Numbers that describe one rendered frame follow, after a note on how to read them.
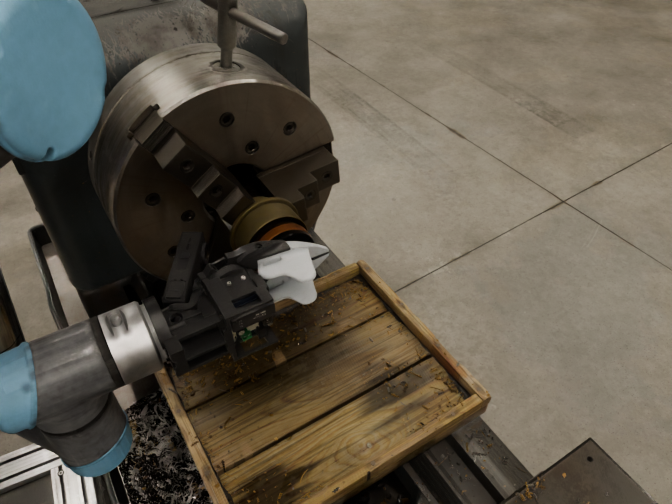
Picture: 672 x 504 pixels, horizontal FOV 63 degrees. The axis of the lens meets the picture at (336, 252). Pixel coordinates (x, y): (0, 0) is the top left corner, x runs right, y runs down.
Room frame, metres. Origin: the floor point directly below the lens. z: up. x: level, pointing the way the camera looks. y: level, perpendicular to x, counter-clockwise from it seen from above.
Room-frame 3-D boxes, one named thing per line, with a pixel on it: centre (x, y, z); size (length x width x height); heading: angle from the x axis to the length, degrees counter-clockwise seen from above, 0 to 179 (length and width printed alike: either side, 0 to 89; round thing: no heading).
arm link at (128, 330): (0.34, 0.20, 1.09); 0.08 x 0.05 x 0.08; 31
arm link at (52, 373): (0.30, 0.27, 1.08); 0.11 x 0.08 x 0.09; 121
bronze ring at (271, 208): (0.50, 0.08, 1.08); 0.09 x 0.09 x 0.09; 32
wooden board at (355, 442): (0.42, 0.03, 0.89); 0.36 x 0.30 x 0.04; 122
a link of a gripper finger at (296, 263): (0.43, 0.04, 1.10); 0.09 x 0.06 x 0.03; 121
